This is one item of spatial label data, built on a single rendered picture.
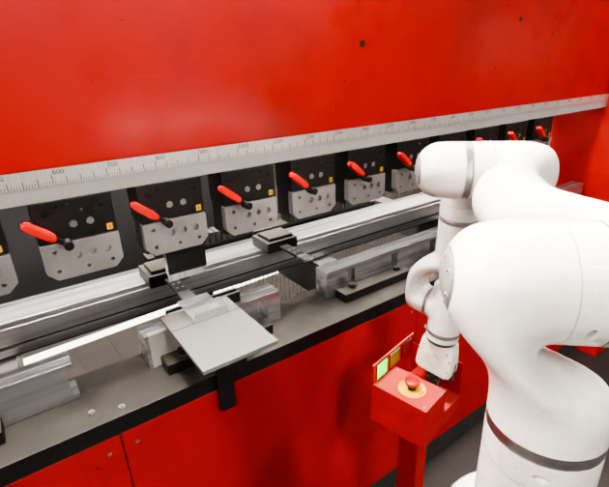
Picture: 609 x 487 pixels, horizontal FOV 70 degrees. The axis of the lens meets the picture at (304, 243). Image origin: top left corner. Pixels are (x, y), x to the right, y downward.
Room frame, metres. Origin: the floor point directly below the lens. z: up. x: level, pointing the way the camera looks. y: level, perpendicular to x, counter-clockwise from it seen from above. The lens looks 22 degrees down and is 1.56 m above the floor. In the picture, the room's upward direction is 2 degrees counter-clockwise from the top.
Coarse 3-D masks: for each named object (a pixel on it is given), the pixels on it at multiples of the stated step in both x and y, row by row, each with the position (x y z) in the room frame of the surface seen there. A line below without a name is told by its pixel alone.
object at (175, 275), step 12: (168, 252) 0.98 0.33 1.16; (180, 252) 0.99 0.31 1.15; (192, 252) 1.01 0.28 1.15; (204, 252) 1.03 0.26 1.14; (168, 264) 0.98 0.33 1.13; (180, 264) 0.99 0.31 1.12; (192, 264) 1.01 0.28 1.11; (204, 264) 1.03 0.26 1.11; (168, 276) 0.98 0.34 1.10; (180, 276) 1.00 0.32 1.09
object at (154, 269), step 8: (144, 264) 1.20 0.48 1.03; (152, 264) 1.20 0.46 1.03; (160, 264) 1.20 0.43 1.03; (144, 272) 1.17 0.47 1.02; (152, 272) 1.15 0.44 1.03; (160, 272) 1.16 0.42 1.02; (144, 280) 1.18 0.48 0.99; (152, 280) 1.14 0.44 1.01; (160, 280) 1.15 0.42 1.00; (176, 280) 1.14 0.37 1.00; (152, 288) 1.13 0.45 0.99; (176, 288) 1.09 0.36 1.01; (184, 288) 1.09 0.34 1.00; (184, 296) 1.05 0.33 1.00; (192, 296) 1.05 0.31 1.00
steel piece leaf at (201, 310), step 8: (192, 304) 1.00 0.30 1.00; (200, 304) 1.00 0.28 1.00; (208, 304) 1.00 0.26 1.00; (216, 304) 1.00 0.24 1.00; (224, 304) 0.96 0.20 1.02; (192, 312) 0.96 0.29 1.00; (200, 312) 0.96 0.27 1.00; (208, 312) 0.94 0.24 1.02; (216, 312) 0.95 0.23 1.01; (224, 312) 0.96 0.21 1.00; (200, 320) 0.92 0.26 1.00
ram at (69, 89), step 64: (0, 0) 0.83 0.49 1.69; (64, 0) 0.89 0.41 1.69; (128, 0) 0.95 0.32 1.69; (192, 0) 1.02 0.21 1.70; (256, 0) 1.11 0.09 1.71; (320, 0) 1.21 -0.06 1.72; (384, 0) 1.34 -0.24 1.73; (448, 0) 1.49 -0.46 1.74; (512, 0) 1.68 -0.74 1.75; (576, 0) 1.93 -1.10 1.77; (0, 64) 0.82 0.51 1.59; (64, 64) 0.87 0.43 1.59; (128, 64) 0.94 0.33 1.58; (192, 64) 1.01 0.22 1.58; (256, 64) 1.10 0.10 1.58; (320, 64) 1.21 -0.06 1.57; (384, 64) 1.34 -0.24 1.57; (448, 64) 1.50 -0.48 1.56; (512, 64) 1.71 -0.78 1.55; (576, 64) 1.98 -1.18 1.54; (0, 128) 0.80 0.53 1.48; (64, 128) 0.86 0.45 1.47; (128, 128) 0.93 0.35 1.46; (192, 128) 1.00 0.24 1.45; (256, 128) 1.10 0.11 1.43; (320, 128) 1.21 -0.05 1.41; (448, 128) 1.52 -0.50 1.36; (64, 192) 0.85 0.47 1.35
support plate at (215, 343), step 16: (160, 320) 0.94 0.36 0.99; (176, 320) 0.93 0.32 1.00; (192, 320) 0.93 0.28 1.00; (208, 320) 0.93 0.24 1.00; (224, 320) 0.92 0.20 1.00; (240, 320) 0.92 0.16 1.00; (176, 336) 0.86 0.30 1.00; (192, 336) 0.86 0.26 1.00; (208, 336) 0.86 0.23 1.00; (224, 336) 0.85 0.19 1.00; (240, 336) 0.85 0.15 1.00; (256, 336) 0.85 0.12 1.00; (272, 336) 0.85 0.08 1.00; (192, 352) 0.80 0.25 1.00; (208, 352) 0.80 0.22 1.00; (224, 352) 0.79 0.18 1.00; (240, 352) 0.79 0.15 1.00; (256, 352) 0.80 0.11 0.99; (208, 368) 0.74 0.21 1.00
